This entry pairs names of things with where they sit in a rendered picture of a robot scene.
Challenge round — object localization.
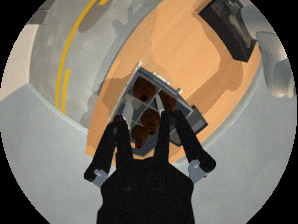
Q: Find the brown glass bottle with green label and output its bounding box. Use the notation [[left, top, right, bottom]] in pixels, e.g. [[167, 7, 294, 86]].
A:
[[141, 107, 160, 135]]

